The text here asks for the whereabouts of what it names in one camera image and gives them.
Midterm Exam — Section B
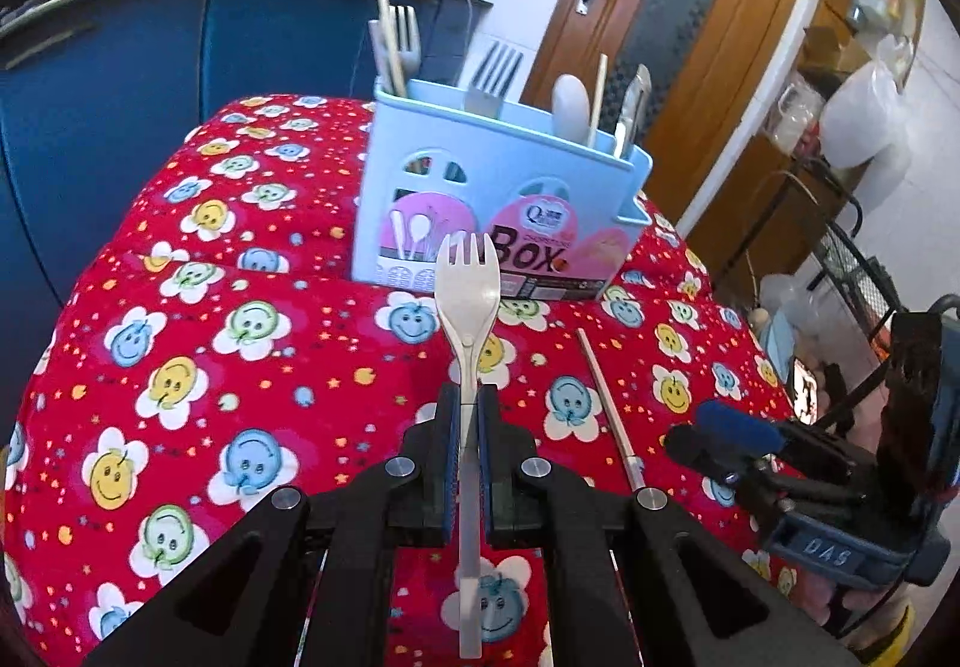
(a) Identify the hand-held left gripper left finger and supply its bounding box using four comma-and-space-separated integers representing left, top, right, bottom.
81, 382, 462, 667

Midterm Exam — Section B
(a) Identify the white plastic spoon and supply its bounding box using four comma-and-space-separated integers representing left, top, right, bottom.
552, 72, 594, 148

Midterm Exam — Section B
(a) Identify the clear plastic container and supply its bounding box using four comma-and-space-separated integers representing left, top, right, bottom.
765, 80, 826, 154

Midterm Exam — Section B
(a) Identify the person's right hand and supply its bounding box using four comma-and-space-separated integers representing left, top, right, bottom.
784, 562, 905, 642

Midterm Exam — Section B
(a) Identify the wooden shelf unit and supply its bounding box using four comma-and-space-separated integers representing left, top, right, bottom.
709, 0, 932, 312

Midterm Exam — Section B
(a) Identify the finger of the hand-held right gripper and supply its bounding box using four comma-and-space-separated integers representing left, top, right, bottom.
664, 424, 752, 483
696, 400, 788, 456

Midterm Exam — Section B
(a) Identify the blue kitchen cabinet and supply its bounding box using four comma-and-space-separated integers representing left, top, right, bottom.
0, 0, 496, 323

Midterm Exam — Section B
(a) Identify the red smiley flower tablecloth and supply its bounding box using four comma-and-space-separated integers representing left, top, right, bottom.
0, 93, 802, 667

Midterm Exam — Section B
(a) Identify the black metal wire rack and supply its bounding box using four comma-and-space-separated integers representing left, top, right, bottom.
754, 153, 905, 368

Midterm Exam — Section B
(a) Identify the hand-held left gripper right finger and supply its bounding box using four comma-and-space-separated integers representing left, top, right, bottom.
478, 383, 862, 667

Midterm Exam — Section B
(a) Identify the white plastic bag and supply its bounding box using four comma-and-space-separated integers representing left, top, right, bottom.
820, 35, 917, 171

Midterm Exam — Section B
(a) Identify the cream plastic chopstick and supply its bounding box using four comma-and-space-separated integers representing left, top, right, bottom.
376, 0, 410, 100

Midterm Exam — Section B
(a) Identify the metal fork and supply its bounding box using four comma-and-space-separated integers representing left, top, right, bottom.
396, 5, 424, 82
463, 41, 524, 118

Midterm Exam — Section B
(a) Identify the light blue utensil box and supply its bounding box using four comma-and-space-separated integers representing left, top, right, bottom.
350, 77, 654, 303

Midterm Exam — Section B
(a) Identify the wooden door with glass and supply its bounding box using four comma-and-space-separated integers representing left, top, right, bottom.
520, 0, 820, 229

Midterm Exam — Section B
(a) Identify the cream plastic spork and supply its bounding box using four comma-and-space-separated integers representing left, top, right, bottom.
434, 231, 501, 661

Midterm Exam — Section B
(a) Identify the straight metal knife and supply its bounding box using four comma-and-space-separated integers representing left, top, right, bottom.
619, 64, 654, 160

